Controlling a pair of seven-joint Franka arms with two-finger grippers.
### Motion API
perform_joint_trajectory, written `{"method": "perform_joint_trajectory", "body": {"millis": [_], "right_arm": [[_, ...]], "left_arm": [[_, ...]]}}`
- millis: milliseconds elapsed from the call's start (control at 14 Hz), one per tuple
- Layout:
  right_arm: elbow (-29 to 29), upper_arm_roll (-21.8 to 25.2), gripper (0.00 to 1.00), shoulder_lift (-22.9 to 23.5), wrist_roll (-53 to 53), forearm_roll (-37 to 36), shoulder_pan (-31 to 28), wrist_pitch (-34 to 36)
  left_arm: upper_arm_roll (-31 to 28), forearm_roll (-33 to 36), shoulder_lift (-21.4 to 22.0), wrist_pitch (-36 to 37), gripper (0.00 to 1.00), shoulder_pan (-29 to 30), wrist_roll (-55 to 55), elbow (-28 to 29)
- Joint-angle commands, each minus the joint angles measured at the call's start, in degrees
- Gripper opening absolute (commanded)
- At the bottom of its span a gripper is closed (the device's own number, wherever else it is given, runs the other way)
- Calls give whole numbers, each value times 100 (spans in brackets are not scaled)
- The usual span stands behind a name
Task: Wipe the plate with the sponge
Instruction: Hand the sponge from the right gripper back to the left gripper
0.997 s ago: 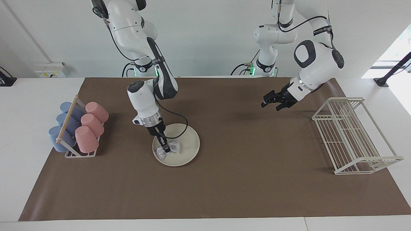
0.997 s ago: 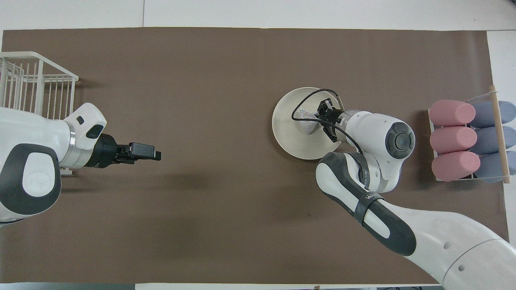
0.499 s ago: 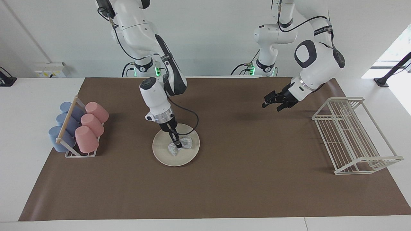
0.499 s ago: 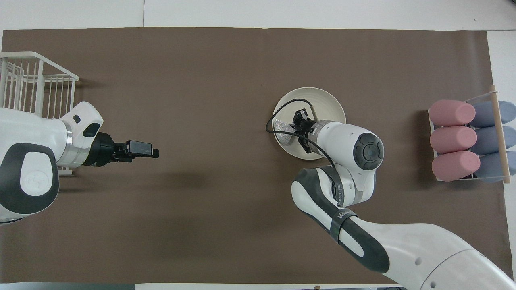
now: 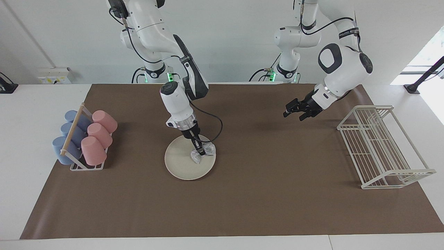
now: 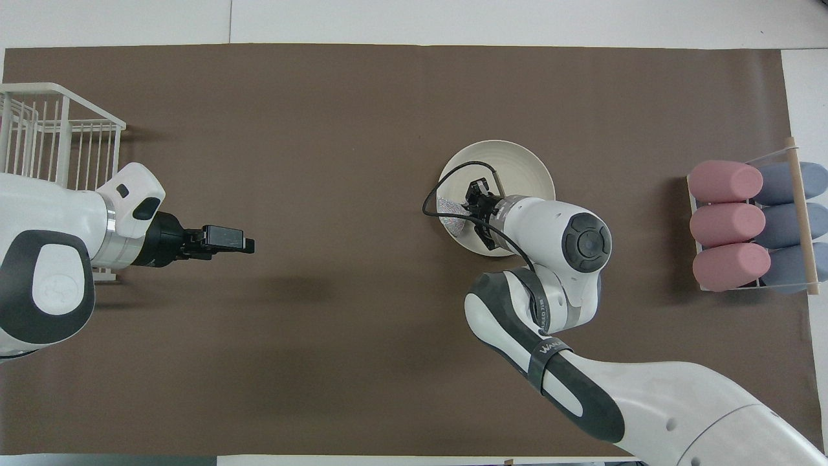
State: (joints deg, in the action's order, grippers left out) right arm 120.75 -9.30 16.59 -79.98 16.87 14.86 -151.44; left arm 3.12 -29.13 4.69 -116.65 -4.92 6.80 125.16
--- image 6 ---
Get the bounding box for brown table mat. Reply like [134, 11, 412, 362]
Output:
[0, 44, 809, 457]

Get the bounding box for cream round plate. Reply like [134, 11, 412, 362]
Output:
[438, 140, 556, 258]

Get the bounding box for pink plastic cup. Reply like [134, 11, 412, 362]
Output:
[693, 243, 772, 292]
[688, 161, 764, 203]
[690, 203, 766, 247]

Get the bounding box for white wooden cup rack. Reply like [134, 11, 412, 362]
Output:
[686, 137, 821, 296]

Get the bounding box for white wire dish rack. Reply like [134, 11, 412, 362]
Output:
[0, 83, 127, 282]

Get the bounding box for silver mesh sponge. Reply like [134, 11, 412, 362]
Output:
[437, 197, 472, 237]

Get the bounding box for blue plastic cup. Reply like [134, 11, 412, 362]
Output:
[754, 203, 828, 249]
[754, 162, 828, 206]
[760, 243, 828, 295]

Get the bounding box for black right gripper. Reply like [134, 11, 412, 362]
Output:
[466, 179, 507, 250]

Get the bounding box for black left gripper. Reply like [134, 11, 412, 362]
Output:
[133, 212, 255, 267]

